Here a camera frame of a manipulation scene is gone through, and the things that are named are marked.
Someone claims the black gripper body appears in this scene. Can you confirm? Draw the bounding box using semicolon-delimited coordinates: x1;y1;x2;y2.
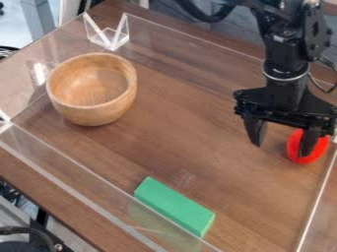
232;77;337;136

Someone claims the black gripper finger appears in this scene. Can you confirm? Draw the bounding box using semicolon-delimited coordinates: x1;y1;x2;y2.
298;128;319;158
242;114;267;147

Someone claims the red fruit with green leaf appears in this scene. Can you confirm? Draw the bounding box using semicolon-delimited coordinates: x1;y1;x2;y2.
287;129;329;164

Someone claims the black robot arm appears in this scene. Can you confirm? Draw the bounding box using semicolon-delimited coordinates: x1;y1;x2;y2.
175;0;337;158

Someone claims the green rectangular block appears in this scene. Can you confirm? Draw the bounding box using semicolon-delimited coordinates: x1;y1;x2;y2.
133;176;215;237

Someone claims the wooden bowl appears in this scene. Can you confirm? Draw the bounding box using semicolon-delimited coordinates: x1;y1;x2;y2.
45;53;136;126

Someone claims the black clamp under table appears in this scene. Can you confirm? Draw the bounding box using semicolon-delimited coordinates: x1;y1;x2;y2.
29;210;75;252

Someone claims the clear acrylic corner bracket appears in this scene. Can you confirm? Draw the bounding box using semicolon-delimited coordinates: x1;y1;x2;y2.
83;12;128;51

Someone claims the black cable lower left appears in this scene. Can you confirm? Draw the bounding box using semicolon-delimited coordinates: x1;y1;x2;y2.
0;225;56;252

